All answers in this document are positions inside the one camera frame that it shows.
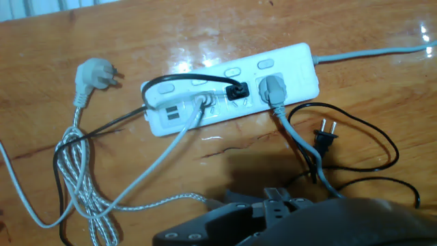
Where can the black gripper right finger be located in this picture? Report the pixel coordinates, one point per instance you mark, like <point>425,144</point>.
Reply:
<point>341,223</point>

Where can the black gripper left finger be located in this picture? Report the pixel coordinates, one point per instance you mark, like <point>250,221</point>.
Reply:
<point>218,222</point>

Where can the white power strip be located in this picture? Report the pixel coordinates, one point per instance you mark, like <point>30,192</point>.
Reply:
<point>297,65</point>

